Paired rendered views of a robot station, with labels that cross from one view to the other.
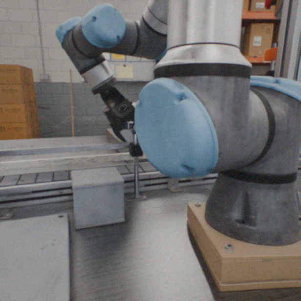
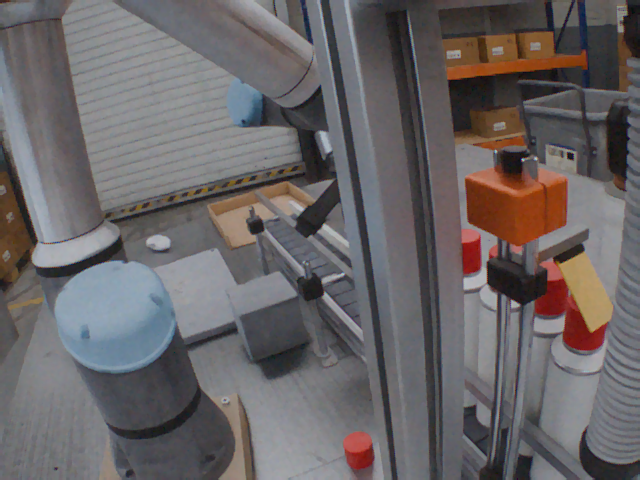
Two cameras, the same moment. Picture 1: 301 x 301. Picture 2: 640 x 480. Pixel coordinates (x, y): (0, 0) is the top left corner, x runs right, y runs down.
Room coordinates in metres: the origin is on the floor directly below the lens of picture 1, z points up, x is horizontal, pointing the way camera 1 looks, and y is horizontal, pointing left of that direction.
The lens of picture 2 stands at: (0.62, -0.55, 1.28)
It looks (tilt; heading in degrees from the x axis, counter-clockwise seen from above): 23 degrees down; 90
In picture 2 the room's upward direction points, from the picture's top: 11 degrees counter-clockwise
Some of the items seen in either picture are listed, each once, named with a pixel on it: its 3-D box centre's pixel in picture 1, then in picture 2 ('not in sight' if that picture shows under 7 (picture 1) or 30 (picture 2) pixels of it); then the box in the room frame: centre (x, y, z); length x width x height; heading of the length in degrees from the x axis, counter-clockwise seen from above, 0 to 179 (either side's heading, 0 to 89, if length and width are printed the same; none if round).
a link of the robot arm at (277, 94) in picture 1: (257, 123); (123, 339); (0.41, -0.17, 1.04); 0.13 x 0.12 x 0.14; 125
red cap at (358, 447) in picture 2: not in sight; (358, 449); (0.62, -0.18, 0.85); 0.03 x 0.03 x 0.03
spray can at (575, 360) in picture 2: not in sight; (571, 402); (0.80, -0.31, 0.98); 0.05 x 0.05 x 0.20
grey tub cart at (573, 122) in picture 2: not in sight; (587, 151); (2.35, 1.86, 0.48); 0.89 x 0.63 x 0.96; 25
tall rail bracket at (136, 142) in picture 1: (133, 164); (329, 306); (0.62, 0.04, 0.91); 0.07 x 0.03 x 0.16; 18
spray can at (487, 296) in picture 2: not in sight; (503, 343); (0.78, -0.21, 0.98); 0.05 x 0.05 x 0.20
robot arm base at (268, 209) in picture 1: (252, 193); (161, 422); (0.41, -0.17, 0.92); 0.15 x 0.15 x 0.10
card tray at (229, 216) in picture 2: not in sight; (262, 211); (0.49, 0.70, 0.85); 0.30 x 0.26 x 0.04; 108
